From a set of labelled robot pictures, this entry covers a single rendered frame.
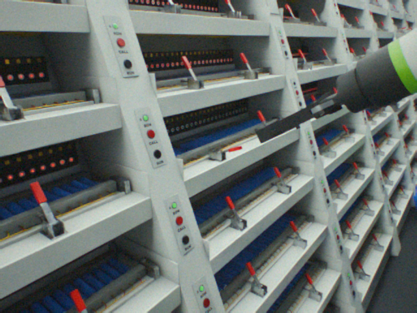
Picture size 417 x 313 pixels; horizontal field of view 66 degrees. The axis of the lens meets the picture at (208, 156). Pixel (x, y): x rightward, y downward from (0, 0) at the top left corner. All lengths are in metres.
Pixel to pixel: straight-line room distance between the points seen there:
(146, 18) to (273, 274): 0.76
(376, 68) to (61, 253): 0.58
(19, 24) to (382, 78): 0.59
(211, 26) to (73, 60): 0.39
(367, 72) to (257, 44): 0.70
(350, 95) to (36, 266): 0.57
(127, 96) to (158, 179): 0.17
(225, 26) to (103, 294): 0.75
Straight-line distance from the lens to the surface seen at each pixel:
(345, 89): 0.62
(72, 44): 0.75
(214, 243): 0.81
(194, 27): 0.89
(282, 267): 1.04
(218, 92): 0.86
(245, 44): 1.27
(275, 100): 1.22
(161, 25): 0.81
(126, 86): 0.67
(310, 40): 1.91
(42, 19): 0.65
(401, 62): 0.59
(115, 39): 0.69
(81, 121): 0.60
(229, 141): 0.94
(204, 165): 0.79
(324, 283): 1.29
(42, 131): 0.58
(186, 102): 0.77
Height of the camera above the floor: 0.97
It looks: 5 degrees down
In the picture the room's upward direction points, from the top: 17 degrees counter-clockwise
